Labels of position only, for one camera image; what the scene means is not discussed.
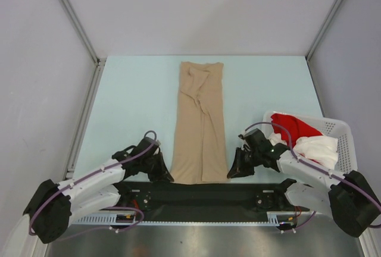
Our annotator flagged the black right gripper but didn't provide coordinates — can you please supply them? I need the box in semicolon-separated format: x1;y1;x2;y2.
227;146;261;178

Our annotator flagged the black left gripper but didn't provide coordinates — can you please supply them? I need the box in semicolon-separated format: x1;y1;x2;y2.
140;152;173;183

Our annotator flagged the beige t shirt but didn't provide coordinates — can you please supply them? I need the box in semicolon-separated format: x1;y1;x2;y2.
171;62;228;184

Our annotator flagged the translucent plastic basket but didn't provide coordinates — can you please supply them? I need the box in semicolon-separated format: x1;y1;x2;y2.
262;110;360;179

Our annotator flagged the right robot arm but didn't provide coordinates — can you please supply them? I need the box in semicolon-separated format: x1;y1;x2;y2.
227;128;380;237

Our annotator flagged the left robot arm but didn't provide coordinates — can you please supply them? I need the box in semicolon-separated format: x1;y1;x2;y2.
23;137;174;244

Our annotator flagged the red t shirt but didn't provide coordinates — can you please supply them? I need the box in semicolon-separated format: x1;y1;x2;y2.
268;114;323;146

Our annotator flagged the white t shirt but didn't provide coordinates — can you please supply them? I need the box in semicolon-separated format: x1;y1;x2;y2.
267;133;339;168

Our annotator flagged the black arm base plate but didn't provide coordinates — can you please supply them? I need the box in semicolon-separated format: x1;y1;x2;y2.
114;181;295;212

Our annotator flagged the aluminium front rail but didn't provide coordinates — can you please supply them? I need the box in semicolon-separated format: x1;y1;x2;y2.
67;161;381;219

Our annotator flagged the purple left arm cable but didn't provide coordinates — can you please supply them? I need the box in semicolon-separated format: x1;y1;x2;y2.
28;131;158;242

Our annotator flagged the slotted cable duct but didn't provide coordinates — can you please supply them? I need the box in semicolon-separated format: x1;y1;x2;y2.
73;212;286;227

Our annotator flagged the left aluminium frame post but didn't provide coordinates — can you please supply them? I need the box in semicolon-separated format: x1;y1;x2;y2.
41;0;107;67

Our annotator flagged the aluminium frame post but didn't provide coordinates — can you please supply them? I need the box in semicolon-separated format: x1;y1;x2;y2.
41;0;107;67
305;0;361;61

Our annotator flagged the right aluminium frame post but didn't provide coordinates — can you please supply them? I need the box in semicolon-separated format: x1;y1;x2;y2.
305;0;361;61

